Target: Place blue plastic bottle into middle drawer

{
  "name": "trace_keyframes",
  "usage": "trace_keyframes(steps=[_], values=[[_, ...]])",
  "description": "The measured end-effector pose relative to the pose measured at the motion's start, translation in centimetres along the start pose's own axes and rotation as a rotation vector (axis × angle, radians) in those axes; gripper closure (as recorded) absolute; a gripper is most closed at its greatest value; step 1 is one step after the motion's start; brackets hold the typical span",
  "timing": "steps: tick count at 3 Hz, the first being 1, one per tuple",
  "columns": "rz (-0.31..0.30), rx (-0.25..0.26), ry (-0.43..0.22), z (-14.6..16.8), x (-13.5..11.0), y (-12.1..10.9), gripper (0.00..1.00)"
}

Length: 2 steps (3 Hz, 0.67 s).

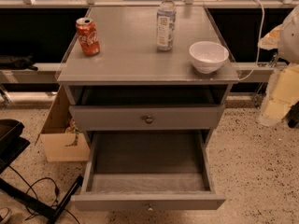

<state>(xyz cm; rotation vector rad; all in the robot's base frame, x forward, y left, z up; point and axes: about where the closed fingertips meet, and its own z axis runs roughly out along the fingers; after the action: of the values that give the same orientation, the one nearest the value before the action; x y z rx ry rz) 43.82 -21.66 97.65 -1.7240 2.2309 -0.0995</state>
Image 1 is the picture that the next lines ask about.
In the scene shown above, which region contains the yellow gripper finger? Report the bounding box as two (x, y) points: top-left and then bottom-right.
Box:
(258, 24), (282, 50)
(258, 63), (299, 126)

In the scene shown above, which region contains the clear plastic water bottle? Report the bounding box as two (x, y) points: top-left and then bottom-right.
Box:
(156, 0), (176, 51)

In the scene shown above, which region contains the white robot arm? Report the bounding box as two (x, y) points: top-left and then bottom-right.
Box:
(258, 6), (299, 126)

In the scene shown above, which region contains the grey wooden drawer cabinet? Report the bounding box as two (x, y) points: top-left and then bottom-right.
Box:
(55, 5), (240, 212)

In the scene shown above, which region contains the open grey lower drawer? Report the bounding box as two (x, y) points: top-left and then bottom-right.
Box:
(71, 131), (225, 211)

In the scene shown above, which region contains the closed grey middle drawer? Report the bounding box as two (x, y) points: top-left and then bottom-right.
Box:
(69, 105), (224, 131)

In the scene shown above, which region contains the white ceramic bowl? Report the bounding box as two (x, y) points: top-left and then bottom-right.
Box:
(189, 41), (229, 74)

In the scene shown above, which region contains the red Coca-Cola can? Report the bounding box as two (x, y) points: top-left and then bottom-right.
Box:
(76, 17), (100, 56)

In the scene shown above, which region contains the cardboard box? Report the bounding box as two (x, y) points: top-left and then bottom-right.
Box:
(39, 87), (90, 161)

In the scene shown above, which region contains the black bag on shelf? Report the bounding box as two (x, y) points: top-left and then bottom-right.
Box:
(0, 55), (38, 71)

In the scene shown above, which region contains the black metal stand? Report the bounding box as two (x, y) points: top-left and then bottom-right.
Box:
(0, 119), (84, 224)

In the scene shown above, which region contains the white shoe tip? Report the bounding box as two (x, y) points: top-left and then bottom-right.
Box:
(0, 207), (11, 224)

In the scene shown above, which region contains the black cable on floor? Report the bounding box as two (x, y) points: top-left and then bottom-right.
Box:
(7, 164), (81, 224)

